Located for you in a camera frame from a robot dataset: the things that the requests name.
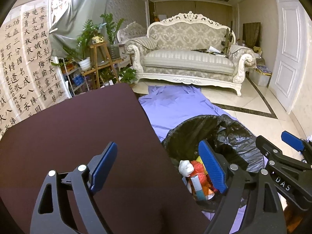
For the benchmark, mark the clear storage box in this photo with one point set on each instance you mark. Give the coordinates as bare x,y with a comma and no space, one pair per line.
260,75

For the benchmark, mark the black trash bag bin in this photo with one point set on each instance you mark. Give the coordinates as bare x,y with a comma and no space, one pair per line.
225,136

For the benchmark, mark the striped sofa cushion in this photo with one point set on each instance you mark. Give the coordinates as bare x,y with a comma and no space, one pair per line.
146,42

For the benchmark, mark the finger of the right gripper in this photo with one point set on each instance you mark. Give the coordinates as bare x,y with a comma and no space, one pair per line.
280,162
301,145

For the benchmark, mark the floor green plant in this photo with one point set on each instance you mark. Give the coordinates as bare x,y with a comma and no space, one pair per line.
124,75

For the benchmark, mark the dark framed panel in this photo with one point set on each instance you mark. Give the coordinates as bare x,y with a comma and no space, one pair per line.
251,33

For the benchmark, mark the white paper ball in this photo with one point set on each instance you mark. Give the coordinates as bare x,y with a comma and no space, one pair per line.
185,168

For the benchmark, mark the purple cloth on floor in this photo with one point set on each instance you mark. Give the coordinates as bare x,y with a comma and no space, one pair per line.
169,106

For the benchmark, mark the wooden plant stand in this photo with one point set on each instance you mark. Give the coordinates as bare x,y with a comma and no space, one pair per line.
101,59

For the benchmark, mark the tall green plant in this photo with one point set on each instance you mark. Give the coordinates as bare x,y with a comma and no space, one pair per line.
111,31

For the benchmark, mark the calligraphy paper screen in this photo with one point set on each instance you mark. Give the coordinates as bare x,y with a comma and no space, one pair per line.
30,80

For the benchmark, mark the grey tarp curtain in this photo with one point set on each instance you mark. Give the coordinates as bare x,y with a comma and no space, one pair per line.
67,27

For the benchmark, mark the blue basket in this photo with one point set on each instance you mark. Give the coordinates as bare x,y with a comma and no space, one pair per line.
78,79

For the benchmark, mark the white potted plant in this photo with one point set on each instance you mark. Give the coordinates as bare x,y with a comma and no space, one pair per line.
78,53

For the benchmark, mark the ornate armchair behind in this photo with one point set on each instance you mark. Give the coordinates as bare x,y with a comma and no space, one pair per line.
131,31

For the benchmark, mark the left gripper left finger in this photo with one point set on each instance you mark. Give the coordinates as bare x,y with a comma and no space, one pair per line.
52,212

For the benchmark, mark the small decorated plant pot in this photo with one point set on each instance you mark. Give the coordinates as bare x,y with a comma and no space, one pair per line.
98,39

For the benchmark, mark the yellow item in bin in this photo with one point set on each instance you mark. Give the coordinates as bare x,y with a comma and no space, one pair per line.
201,168

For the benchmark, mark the white ornate sofa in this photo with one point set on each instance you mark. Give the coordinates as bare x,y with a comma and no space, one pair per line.
174,61

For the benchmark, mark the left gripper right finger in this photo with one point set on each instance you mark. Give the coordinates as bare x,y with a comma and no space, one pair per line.
263,212

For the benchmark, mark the white door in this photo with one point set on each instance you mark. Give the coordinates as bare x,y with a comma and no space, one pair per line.
291,57

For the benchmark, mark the metal shelf rack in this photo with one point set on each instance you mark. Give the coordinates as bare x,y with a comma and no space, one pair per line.
72,73

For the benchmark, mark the papers on sofa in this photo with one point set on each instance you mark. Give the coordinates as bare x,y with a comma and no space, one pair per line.
211,50

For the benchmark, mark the dark object on sofa arm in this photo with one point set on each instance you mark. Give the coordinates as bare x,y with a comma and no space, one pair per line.
229,40

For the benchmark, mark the white teal toothpaste box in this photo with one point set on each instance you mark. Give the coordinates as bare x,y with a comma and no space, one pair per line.
198,188

